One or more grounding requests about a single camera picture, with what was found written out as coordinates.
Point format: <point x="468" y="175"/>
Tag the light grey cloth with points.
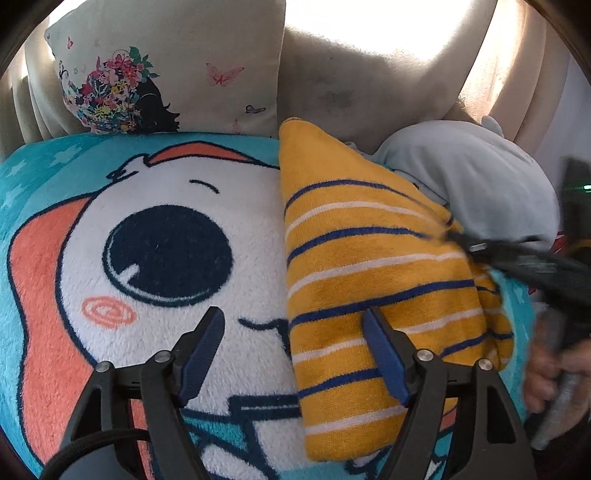
<point x="471" y="175"/>

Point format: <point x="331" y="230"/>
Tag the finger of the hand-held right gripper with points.
<point x="489" y="254"/>

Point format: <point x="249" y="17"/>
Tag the yellow striped small garment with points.
<point x="369" y="258"/>

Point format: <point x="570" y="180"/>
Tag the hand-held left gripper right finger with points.
<point x="385" y="360"/>

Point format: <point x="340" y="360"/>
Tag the cream patterned curtain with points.
<point x="508" y="69"/>

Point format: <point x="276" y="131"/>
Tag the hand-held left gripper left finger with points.
<point x="201" y="350"/>

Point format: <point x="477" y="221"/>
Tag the person's right hand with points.
<point x="542" y="374"/>

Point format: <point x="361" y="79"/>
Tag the teal cartoon fleece blanket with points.
<point x="138" y="277"/>

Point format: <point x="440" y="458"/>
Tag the cream plush cloth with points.
<point x="461" y="113"/>

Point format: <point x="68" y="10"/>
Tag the floral print cushion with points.
<point x="184" y="46"/>

